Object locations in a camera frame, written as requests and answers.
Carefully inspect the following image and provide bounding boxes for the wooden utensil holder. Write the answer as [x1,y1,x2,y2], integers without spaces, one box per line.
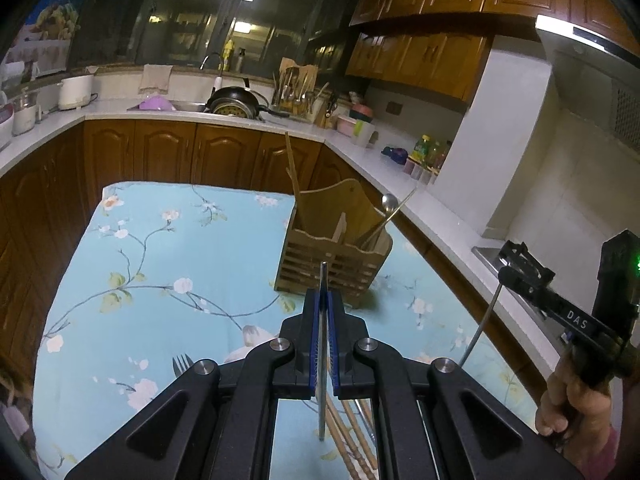
[274,179,393,306]

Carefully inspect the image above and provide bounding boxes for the wooden chopstick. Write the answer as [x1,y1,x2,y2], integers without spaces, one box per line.
[342,401,378,471]
[285,133,305,230]
[325,358,369,480]

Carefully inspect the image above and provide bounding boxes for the metal chopstick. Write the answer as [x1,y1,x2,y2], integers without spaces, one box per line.
[317,261,328,441]

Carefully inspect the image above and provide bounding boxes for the kitchen faucet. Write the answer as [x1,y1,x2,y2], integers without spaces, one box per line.
[200,52,224,93]

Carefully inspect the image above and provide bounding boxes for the person's right hand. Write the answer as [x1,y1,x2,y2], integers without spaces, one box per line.
[535,351,612,463]

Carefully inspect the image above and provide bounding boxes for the steel spoon in holder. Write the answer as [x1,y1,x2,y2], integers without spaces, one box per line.
[356,193,398,248]

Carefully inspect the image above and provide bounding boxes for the gas stove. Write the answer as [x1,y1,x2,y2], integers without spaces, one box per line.
[472,240,568,348]

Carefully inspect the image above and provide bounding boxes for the steel fork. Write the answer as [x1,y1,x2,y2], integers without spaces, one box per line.
[171,353,194,378]

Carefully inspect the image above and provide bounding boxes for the blue purple container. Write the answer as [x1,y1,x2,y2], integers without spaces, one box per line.
[381,145,408,166]

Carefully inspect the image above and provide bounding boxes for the green-capped oil bottle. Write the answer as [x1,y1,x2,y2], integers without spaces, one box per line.
[410,134,432,167]

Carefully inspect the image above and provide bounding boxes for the pink stacked bowls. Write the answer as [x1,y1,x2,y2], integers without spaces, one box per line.
[335,104,373,136]

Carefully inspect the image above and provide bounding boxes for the countertop utensil rack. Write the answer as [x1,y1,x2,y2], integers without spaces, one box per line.
[271,58,329,122]

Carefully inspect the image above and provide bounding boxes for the black wok pan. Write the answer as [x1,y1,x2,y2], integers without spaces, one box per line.
[205,78,290,119]

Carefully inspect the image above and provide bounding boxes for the range hood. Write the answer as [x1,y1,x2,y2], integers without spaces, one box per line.
[535,15,640,153]

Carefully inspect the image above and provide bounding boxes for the purple basin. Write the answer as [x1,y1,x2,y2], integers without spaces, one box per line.
[138,94,176,112]

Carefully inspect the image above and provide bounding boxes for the yellow bottle on sill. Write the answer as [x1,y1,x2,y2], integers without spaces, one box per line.
[221,39,234,72]

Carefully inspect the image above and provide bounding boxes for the hanging dish cloth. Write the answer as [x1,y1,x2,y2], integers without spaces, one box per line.
[139,64,174,94]

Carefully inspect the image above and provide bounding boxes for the white electric pot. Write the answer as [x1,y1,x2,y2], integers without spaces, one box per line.
[58,74,94,110]

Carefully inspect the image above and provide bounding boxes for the small glass-lid cooker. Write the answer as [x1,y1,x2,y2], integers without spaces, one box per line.
[12,90,41,136]

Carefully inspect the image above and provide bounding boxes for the fruit poster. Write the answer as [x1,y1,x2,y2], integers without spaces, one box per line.
[1,0,85,87]

